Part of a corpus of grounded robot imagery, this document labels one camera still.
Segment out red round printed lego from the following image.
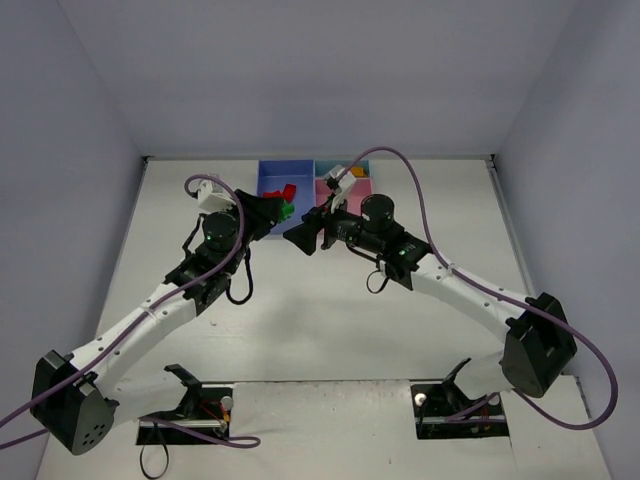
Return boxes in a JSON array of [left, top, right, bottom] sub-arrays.
[[262, 190, 283, 198]]

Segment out yellow red green lego stack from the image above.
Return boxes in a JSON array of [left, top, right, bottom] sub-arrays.
[[278, 200, 295, 223]]

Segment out red lego brick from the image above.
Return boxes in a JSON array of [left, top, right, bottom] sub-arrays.
[[281, 183, 297, 203]]

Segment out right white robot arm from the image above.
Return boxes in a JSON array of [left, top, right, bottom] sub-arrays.
[[283, 194, 577, 402]]

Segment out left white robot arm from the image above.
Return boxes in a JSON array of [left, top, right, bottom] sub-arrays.
[[30, 190, 294, 455]]

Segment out large blue container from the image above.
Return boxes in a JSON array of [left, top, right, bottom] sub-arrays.
[[257, 175, 315, 237]]

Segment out pink container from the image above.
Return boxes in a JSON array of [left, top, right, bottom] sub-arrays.
[[315, 178, 373, 215]]

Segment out teal container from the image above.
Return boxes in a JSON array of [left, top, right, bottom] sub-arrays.
[[314, 160, 371, 178]]

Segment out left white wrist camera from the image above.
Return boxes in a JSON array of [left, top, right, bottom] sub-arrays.
[[196, 180, 235, 214]]

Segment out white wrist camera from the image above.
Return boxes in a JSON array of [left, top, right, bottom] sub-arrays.
[[196, 180, 235, 214], [323, 165, 356, 213]]

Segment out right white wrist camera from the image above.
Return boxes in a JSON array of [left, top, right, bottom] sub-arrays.
[[323, 165, 356, 213]]

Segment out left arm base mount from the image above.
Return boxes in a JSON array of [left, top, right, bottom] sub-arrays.
[[135, 383, 234, 446]]

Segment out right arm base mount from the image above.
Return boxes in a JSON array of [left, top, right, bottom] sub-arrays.
[[410, 381, 510, 441]]

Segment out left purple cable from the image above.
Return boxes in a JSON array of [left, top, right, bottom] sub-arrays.
[[0, 173, 262, 451]]

